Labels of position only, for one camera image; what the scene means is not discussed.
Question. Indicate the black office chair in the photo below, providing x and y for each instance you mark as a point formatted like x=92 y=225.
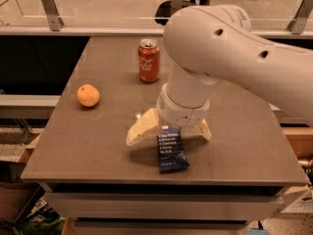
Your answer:
x=182 y=0

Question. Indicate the blue rxbar blueberry bar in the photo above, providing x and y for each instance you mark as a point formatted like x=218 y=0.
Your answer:
x=171 y=152

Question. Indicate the orange fruit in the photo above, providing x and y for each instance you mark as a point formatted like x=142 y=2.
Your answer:
x=88 y=95

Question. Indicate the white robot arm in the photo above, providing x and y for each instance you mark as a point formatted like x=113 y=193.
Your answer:
x=209 y=44

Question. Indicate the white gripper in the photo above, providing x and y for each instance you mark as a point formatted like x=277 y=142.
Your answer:
x=180 y=114

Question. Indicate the grey table drawer cabinet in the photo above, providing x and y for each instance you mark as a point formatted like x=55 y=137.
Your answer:
x=162 y=214

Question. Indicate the left metal railing bracket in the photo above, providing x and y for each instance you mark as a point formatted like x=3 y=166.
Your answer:
x=55 y=22

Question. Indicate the right metal railing bracket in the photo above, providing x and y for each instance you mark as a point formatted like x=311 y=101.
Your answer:
x=299 y=21

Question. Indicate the red coca-cola can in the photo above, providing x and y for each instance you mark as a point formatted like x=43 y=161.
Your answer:
x=148 y=56

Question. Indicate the green bag on floor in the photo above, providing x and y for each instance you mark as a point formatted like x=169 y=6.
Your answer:
x=44 y=221

